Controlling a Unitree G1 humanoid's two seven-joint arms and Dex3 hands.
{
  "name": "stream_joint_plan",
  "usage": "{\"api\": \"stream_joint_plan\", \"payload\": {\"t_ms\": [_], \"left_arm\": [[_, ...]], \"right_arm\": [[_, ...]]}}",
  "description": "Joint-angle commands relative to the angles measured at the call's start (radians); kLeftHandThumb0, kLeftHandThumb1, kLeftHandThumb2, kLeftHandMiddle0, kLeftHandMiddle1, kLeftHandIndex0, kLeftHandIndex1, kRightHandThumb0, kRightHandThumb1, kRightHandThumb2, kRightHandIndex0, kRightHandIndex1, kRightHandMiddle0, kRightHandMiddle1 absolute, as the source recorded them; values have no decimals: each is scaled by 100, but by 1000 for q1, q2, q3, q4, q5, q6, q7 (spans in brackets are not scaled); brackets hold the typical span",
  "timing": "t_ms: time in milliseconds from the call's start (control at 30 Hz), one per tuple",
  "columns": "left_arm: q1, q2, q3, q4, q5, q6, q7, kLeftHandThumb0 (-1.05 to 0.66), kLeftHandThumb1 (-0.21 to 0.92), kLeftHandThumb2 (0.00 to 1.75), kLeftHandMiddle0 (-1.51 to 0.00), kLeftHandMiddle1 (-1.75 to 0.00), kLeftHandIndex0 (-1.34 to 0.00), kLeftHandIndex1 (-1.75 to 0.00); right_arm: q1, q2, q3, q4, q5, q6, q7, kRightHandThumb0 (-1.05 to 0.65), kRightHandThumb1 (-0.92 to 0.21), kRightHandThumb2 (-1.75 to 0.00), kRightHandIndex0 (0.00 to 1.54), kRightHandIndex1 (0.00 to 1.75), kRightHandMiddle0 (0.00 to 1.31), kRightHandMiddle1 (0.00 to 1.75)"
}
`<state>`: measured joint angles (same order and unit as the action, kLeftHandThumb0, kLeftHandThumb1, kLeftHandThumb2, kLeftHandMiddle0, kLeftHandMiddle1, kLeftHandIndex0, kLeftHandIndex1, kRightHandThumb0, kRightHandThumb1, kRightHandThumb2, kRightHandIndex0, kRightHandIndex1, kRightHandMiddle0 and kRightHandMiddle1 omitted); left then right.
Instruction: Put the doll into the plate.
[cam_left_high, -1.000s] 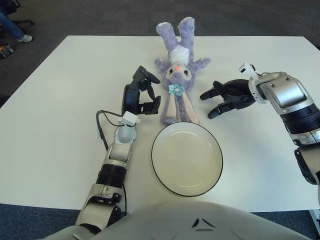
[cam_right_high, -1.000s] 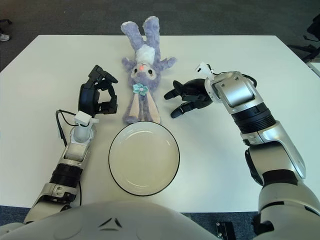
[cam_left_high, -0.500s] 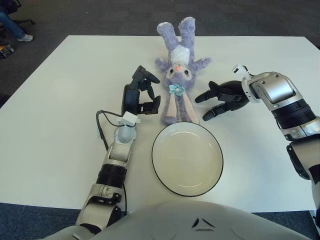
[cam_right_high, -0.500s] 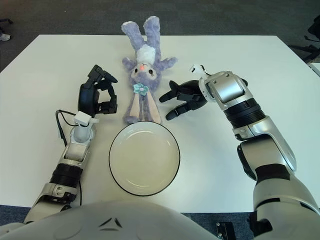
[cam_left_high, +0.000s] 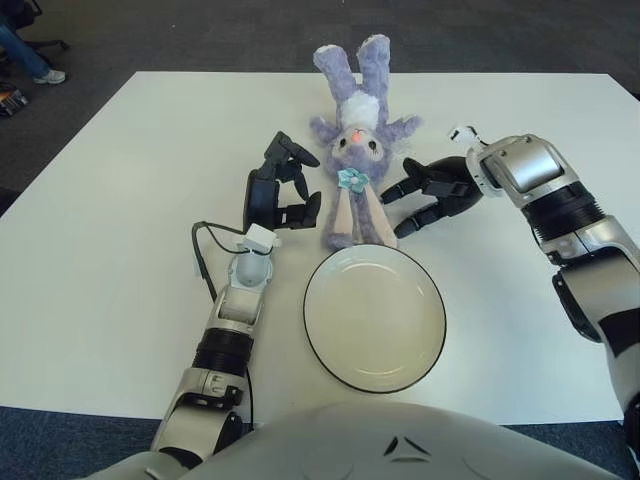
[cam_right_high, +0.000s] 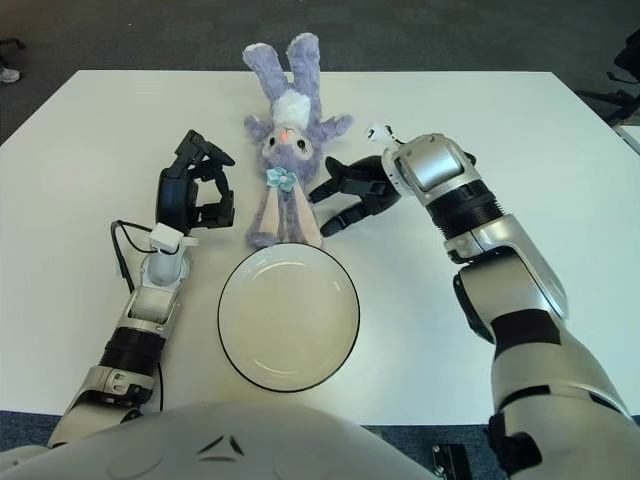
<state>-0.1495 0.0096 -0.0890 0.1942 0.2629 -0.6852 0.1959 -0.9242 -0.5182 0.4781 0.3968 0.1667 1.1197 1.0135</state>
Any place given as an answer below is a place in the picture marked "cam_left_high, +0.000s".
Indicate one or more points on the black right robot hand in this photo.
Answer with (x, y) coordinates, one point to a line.
(452, 172)

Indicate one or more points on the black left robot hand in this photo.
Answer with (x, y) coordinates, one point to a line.
(260, 200)

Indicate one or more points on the purple plush bunny doll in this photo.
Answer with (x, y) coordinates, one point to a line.
(357, 150)

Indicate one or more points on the white plate black rim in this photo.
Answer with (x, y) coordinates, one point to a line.
(375, 320)

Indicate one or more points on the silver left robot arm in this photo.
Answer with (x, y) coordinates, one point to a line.
(237, 300)

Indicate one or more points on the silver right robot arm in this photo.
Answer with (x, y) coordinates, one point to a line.
(530, 170)

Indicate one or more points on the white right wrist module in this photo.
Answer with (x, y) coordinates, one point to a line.
(462, 135)

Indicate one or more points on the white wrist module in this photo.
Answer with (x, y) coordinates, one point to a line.
(260, 239)
(462, 135)

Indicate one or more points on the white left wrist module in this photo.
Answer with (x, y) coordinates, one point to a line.
(260, 239)

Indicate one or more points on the white sneaker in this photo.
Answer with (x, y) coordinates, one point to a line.
(50, 77)

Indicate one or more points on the black chair base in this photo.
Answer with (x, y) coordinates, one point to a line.
(47, 44)

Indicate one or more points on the yellow black box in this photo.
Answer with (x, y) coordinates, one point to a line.
(12, 104)

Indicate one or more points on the grey robot torso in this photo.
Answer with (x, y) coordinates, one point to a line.
(375, 442)

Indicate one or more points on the blue jeans leg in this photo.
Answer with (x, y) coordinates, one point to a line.
(22, 52)

